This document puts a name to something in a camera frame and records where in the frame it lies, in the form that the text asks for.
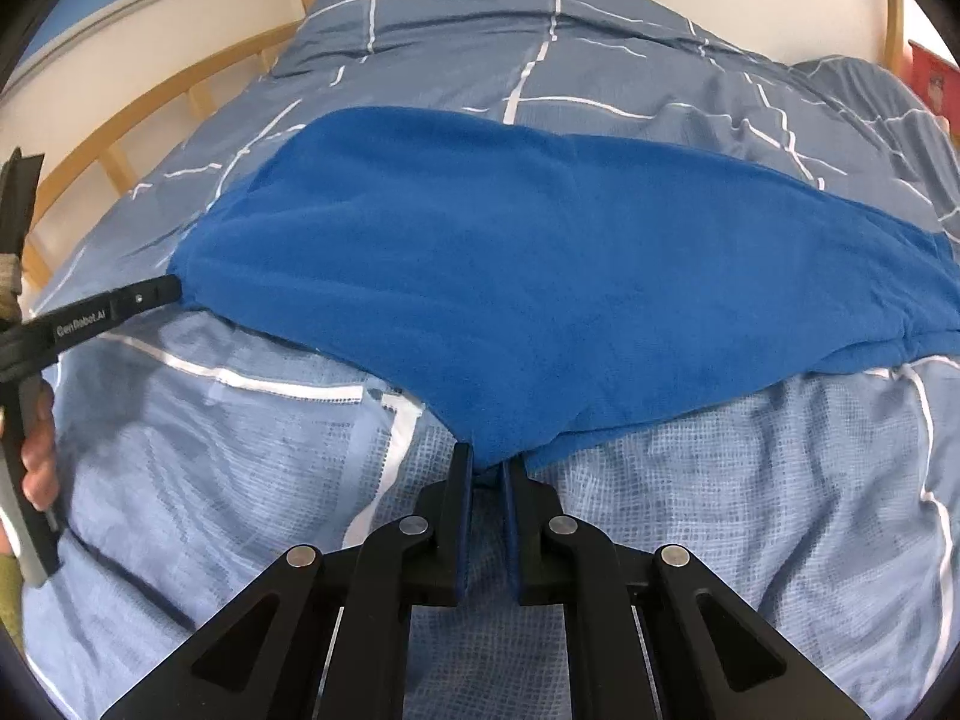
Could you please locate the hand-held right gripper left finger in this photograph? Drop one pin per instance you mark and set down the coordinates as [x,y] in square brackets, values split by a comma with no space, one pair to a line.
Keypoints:
[466,510]

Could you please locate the red storage box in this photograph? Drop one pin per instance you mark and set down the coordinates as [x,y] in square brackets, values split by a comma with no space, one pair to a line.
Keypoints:
[926,79]

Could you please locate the blue fleece pants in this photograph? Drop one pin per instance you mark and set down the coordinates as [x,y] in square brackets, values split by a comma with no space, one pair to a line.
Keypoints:
[525,262]

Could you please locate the person's left hand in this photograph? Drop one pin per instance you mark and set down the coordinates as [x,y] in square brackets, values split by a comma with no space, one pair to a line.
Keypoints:
[39,457]

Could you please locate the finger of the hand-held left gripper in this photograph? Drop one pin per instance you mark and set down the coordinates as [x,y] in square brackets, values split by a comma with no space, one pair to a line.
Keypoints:
[150,294]

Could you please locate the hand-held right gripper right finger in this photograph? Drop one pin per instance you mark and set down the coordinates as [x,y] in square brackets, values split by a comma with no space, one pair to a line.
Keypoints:
[511,517]

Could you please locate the blue checked duvet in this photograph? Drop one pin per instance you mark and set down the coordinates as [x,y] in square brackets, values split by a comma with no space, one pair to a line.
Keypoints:
[450,37]

